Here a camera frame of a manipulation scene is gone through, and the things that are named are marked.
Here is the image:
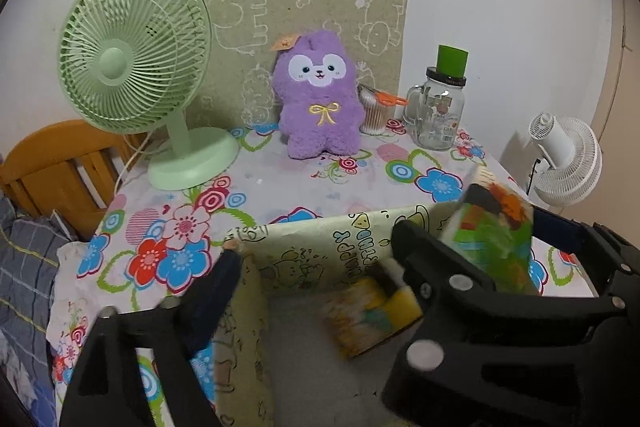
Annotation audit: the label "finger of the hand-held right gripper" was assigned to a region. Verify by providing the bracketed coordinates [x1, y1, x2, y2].
[532, 206, 640, 295]
[382, 219, 640, 427]

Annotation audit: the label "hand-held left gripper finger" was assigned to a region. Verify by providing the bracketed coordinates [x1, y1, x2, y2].
[59, 249, 243, 427]

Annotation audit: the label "green orange soft packet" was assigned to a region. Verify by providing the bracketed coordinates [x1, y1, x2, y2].
[440, 179, 541, 295]

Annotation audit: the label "cartoon printed storage box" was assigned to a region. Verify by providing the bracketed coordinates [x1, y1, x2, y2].
[222, 202, 481, 427]

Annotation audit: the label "yellow sponge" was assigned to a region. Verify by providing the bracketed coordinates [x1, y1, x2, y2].
[382, 286, 425, 325]

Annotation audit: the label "white standing fan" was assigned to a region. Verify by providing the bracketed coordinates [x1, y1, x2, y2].
[527, 112, 603, 208]

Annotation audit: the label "colourful printed packet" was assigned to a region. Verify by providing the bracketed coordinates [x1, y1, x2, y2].
[320, 278, 401, 360]

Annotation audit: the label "floral tablecloth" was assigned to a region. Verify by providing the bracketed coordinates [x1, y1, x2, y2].
[47, 119, 601, 427]

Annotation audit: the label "beige door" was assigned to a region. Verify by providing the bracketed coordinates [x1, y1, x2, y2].
[594, 0, 640, 204]

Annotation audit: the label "glass jar mug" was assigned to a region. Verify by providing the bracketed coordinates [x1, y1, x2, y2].
[404, 67, 468, 152]

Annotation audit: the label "clear cotton swab jar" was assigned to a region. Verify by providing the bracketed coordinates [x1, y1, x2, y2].
[357, 84, 397, 136]

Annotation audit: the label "grey plaid bedding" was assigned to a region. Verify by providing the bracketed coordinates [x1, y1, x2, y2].
[0, 194, 81, 408]

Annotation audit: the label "green plastic cup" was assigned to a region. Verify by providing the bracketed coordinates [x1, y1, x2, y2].
[436, 44, 471, 80]

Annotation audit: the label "purple plush toy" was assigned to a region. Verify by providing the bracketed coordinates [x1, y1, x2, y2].
[270, 31, 366, 160]

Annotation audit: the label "wooden bed headboard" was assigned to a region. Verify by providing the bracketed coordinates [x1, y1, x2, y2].
[0, 119, 151, 240]

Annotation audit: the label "green desk fan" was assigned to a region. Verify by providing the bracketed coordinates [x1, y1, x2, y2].
[57, 0, 241, 192]

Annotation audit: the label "green cartoon printed board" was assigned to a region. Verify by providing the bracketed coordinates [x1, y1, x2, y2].
[202, 0, 408, 130]

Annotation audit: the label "black fan cable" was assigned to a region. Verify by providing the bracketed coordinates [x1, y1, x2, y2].
[524, 156, 545, 194]

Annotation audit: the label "white fan cable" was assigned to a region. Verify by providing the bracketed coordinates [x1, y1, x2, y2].
[116, 131, 157, 190]

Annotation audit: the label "orange handled scissors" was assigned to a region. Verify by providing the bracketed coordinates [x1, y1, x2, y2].
[371, 90, 409, 106]

